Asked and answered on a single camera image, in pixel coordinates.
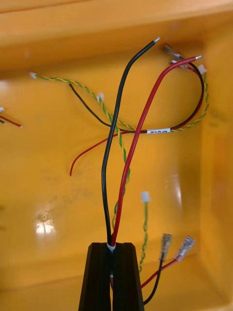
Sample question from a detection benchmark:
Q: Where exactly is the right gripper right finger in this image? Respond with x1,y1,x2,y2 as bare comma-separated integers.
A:
113,242,145,311

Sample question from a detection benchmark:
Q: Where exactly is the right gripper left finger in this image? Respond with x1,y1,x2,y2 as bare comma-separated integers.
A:
78,242,114,311

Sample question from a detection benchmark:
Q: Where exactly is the thick red black wire harness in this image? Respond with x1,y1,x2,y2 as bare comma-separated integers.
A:
97,36,202,306

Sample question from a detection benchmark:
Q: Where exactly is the yellow-orange plastic bin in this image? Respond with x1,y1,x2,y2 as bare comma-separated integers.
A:
0,0,233,311

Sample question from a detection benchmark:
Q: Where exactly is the white label wire harness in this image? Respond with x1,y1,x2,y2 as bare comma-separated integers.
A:
29,43,210,177

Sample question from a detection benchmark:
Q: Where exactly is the thin dark wire harness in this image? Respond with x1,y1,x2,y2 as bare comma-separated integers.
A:
0,106,23,128

